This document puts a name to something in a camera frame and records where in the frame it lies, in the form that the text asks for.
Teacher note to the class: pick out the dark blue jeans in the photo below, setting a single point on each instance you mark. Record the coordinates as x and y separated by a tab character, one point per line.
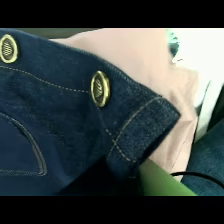
66	133

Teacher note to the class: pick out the pale pink garment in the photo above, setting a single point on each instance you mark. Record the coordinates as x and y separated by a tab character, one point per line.
140	66

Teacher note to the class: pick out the green garment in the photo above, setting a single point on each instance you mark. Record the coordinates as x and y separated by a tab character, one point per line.
160	183

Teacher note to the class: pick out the grey-blue garment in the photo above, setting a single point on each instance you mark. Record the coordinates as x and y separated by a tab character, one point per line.
208	156

